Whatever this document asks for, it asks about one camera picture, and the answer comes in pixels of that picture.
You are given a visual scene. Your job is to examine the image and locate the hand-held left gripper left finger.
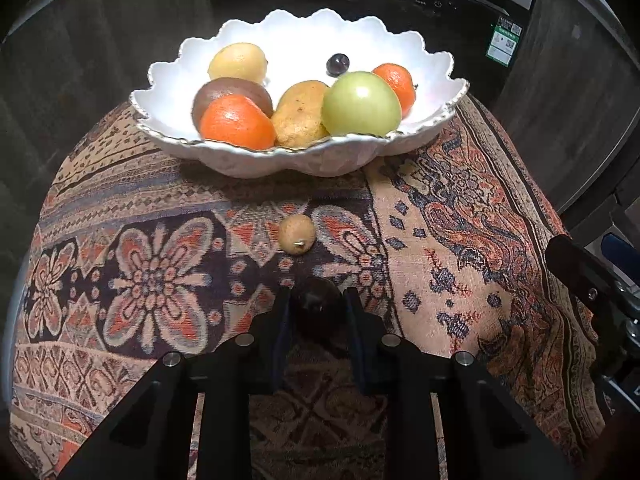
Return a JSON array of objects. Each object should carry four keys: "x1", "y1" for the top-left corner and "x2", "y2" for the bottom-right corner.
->
[{"x1": 55, "y1": 285, "x2": 293, "y2": 480}]

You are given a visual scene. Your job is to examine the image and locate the dark purple plum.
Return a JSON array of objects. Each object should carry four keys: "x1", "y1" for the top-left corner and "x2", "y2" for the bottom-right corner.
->
[{"x1": 291, "y1": 276, "x2": 347, "y2": 341}]

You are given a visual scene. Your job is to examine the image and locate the dark wooden cabinet door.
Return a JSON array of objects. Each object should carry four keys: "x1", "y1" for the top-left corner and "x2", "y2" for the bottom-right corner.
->
[
  {"x1": 0, "y1": 0, "x2": 211, "y2": 191},
  {"x1": 492, "y1": 0, "x2": 640, "y2": 216}
]

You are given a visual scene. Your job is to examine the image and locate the yellow lemon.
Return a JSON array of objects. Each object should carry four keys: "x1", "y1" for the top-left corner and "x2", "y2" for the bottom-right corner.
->
[{"x1": 208, "y1": 43, "x2": 268, "y2": 85}]

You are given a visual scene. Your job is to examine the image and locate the small tan longan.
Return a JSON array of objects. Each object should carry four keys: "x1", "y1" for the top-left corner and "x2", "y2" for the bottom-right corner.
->
[{"x1": 278, "y1": 213, "x2": 317, "y2": 256}]

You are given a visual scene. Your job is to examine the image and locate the green white sticker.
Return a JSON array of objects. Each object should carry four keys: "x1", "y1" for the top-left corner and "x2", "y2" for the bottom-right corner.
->
[{"x1": 487, "y1": 19, "x2": 523, "y2": 65}]

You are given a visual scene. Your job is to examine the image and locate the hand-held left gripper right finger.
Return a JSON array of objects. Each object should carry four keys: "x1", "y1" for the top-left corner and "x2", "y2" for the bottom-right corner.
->
[{"x1": 344, "y1": 287, "x2": 583, "y2": 480}]

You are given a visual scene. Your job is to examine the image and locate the patterned tablecloth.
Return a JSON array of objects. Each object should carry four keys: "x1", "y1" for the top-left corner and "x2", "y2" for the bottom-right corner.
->
[{"x1": 10, "y1": 95, "x2": 616, "y2": 480}]

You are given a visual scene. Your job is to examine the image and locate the black built-in appliance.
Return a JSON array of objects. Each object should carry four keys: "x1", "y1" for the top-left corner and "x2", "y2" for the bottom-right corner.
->
[{"x1": 206, "y1": 0, "x2": 538, "y2": 111}]

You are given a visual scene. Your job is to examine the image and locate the white scalloped bowl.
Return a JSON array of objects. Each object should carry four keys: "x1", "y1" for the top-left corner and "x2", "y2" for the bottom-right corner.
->
[{"x1": 131, "y1": 7, "x2": 471, "y2": 178}]

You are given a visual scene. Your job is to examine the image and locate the brown kiwi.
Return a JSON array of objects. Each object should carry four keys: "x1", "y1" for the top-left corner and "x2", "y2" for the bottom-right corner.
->
[{"x1": 192, "y1": 77, "x2": 275, "y2": 128}]

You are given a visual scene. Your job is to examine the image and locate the yellow pear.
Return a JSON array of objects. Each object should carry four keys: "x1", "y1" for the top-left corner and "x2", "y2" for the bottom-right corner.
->
[{"x1": 271, "y1": 80, "x2": 331, "y2": 149}]

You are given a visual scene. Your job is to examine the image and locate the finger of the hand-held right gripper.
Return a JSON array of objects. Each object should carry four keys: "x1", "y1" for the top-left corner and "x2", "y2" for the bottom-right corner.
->
[
  {"x1": 545, "y1": 234, "x2": 640, "y2": 326},
  {"x1": 600, "y1": 234, "x2": 640, "y2": 271}
]

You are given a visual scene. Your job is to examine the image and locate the green apple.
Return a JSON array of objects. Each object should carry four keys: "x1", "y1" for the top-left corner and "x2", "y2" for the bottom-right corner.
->
[{"x1": 321, "y1": 71, "x2": 402, "y2": 137}]

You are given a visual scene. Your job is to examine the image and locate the orange mandarin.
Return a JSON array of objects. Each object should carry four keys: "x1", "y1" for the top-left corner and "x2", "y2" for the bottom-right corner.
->
[
  {"x1": 371, "y1": 63, "x2": 418, "y2": 120},
  {"x1": 199, "y1": 95, "x2": 277, "y2": 151}
]

